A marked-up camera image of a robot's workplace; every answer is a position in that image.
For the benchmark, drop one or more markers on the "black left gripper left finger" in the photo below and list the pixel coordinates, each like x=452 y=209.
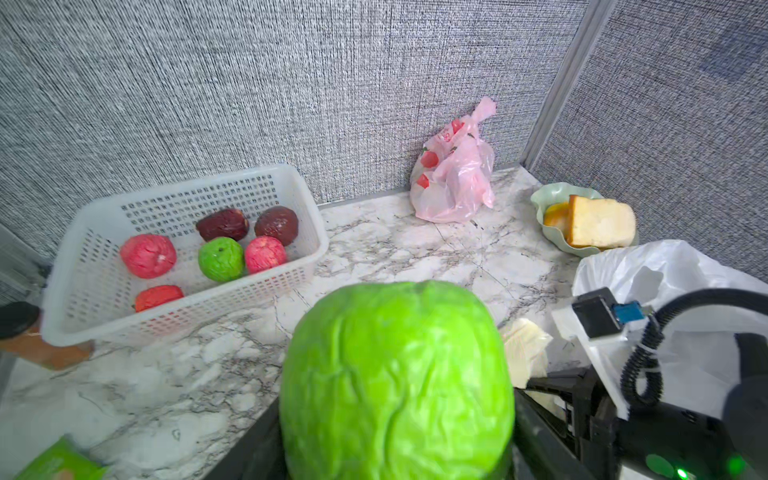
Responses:
x=258 y=454

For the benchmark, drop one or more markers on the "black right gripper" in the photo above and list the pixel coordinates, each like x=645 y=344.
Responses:
x=666 y=442

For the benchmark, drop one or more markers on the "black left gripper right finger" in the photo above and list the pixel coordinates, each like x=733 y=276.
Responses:
x=541 y=445

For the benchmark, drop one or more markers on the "white plastic bag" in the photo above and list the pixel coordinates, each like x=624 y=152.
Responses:
x=687 y=356

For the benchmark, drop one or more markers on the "yellow plastic bag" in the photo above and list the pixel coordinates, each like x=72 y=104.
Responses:
x=525 y=345

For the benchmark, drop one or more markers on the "green wrinkled fruit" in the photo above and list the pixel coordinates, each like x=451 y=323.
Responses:
x=403 y=380
x=222 y=260

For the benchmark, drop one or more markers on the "red wrinkled fruit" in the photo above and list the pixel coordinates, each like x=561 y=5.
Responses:
x=156 y=296

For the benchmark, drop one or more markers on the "pink wrinkled fruit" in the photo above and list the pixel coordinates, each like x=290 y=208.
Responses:
x=148 y=256
x=264 y=253

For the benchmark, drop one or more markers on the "dark purple fruit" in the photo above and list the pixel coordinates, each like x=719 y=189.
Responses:
x=278 y=222
x=230 y=223

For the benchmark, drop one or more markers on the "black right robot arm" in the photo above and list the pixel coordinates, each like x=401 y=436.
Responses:
x=745 y=409

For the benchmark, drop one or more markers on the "pink plastic bag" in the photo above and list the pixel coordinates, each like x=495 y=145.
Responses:
x=451 y=179

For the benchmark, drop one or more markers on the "green snack packet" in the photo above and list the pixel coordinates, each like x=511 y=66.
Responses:
x=62 y=461

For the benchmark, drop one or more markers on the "white plastic basket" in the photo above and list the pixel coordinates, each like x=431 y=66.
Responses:
x=90 y=293

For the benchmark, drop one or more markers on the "yellow bread slice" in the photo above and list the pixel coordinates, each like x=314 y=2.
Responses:
x=586 y=222

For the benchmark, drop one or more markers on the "green glass bowl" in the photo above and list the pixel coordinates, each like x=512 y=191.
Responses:
x=555 y=193

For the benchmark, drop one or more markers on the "spice jar black lid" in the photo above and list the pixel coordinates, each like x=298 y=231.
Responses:
x=21 y=324

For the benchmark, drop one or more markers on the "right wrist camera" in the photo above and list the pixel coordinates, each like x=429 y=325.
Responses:
x=608 y=332

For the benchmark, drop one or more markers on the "aluminium frame rail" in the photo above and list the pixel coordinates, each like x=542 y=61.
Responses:
x=596 y=16

